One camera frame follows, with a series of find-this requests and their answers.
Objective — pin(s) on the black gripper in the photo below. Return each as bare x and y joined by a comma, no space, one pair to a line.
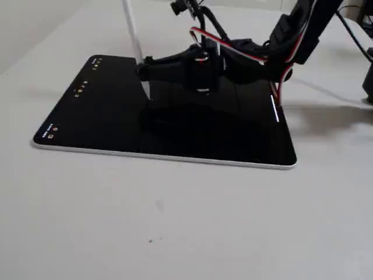
175,62

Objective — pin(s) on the white apple pencil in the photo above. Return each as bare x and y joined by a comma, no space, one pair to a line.
132,32

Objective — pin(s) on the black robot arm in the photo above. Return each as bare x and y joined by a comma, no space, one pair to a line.
306,32

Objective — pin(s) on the black screen silver ipad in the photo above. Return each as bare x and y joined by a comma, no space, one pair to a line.
102,116

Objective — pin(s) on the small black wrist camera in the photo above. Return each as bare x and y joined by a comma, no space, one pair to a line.
185,6

